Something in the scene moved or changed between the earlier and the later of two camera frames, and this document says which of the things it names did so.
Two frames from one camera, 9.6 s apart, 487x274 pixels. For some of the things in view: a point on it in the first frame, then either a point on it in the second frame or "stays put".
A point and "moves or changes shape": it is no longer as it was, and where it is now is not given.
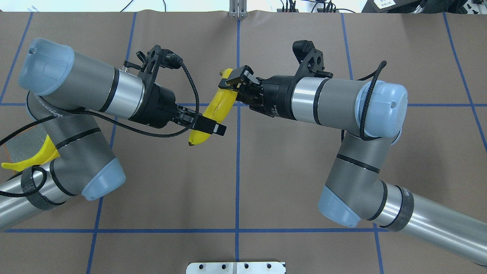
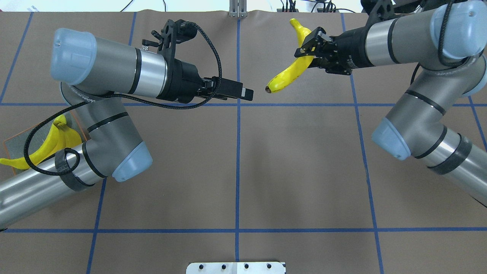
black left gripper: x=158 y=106 → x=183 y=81
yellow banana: x=218 y=108 moves or changes shape
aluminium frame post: x=238 y=8 stays put
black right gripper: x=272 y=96 → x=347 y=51
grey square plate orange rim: x=26 y=145 stays put
